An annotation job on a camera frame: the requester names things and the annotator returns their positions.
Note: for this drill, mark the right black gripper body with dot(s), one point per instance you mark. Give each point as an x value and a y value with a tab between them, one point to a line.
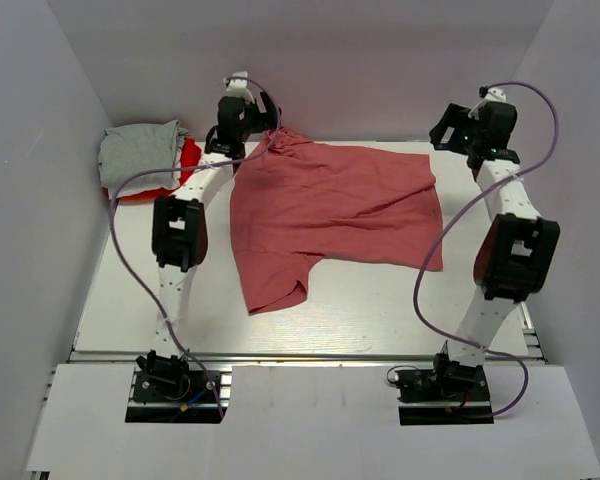
478	137

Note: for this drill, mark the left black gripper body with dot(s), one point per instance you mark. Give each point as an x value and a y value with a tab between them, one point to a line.
242	134

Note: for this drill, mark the pink t shirt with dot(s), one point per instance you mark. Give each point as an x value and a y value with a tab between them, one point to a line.
303	201

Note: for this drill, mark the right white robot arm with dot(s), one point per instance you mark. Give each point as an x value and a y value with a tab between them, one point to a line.
513	261

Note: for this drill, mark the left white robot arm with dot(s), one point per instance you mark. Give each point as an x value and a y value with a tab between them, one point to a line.
179	233

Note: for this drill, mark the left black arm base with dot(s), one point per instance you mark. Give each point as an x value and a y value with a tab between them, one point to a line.
170	390

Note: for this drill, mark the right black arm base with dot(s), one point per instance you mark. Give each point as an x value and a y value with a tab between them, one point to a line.
447	393

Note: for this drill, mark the red folded t shirt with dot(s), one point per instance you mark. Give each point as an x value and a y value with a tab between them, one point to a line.
190	155

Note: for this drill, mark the white folded t shirt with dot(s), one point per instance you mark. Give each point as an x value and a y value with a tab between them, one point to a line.
120	159

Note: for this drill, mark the grey folded t shirt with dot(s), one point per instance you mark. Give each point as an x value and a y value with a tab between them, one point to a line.
169	132

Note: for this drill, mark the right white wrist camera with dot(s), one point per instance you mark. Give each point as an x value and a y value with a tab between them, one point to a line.
487	94

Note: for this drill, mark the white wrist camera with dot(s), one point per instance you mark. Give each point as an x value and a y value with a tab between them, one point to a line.
237	86
487	94

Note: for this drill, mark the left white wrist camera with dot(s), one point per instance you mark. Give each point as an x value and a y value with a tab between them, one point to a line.
237	86

